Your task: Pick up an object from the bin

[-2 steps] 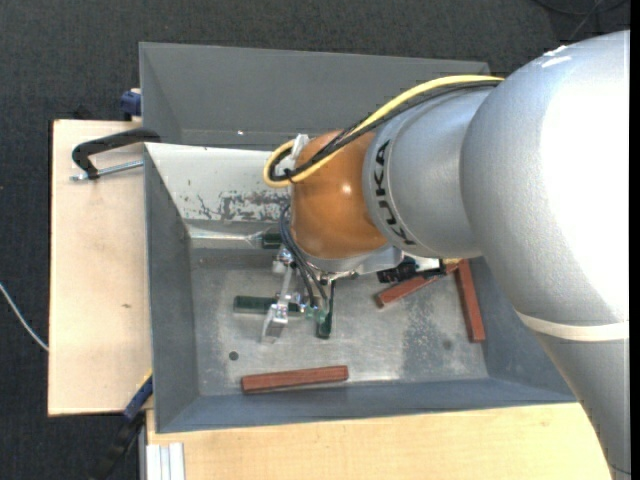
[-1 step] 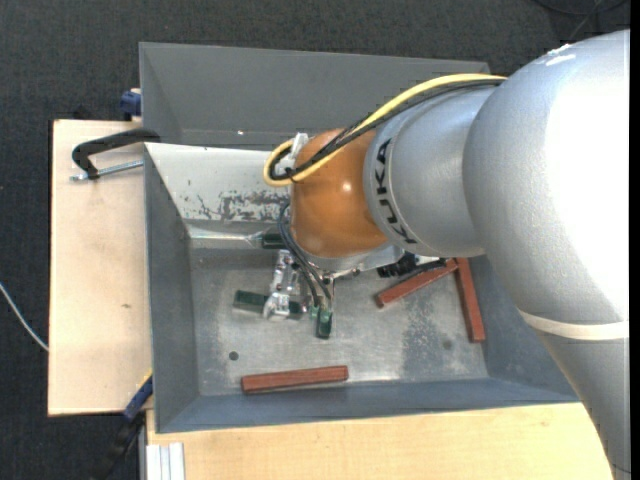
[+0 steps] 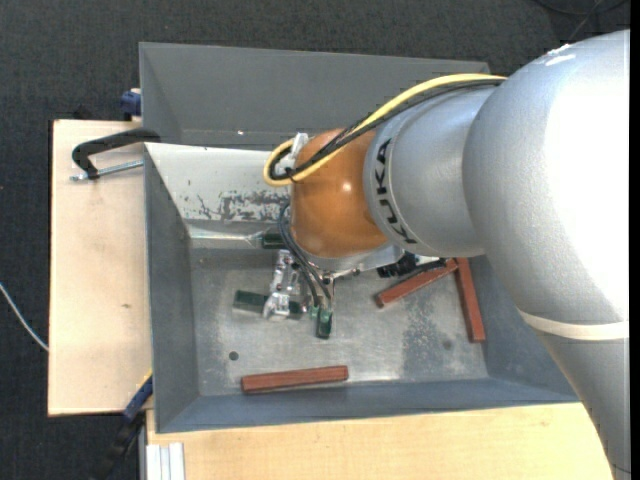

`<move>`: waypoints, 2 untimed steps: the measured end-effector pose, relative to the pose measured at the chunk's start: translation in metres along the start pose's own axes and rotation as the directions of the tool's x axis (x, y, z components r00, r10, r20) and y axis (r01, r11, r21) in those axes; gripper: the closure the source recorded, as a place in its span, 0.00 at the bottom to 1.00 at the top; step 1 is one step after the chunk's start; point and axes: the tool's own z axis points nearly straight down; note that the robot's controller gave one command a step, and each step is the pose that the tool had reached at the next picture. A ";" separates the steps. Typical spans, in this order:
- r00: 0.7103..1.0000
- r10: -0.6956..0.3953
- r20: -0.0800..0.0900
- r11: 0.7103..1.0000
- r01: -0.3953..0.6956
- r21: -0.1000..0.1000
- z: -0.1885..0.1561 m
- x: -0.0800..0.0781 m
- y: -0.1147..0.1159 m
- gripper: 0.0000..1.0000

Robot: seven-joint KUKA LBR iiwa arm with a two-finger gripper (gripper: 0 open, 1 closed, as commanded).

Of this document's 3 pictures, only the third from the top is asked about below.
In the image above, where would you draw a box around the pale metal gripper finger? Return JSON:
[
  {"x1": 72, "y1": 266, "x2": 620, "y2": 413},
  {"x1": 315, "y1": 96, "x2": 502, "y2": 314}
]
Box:
[
  {"x1": 262, "y1": 291, "x2": 293, "y2": 319},
  {"x1": 272, "y1": 250, "x2": 304, "y2": 293}
]

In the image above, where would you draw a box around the red-brown flat block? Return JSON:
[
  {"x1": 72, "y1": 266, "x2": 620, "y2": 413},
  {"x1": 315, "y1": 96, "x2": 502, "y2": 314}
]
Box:
[
  {"x1": 374, "y1": 258, "x2": 460, "y2": 310},
  {"x1": 452, "y1": 257, "x2": 487, "y2": 344},
  {"x1": 240, "y1": 365, "x2": 350, "y2": 395}
]

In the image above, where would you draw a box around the grey metal bin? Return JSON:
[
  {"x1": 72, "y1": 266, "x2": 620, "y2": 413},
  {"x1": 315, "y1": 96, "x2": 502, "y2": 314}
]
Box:
[{"x1": 138, "y1": 41, "x2": 581, "y2": 434}]

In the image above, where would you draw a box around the pale wood board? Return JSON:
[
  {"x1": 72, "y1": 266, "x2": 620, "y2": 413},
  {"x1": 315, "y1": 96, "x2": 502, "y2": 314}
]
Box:
[{"x1": 47, "y1": 119, "x2": 156, "y2": 418}]

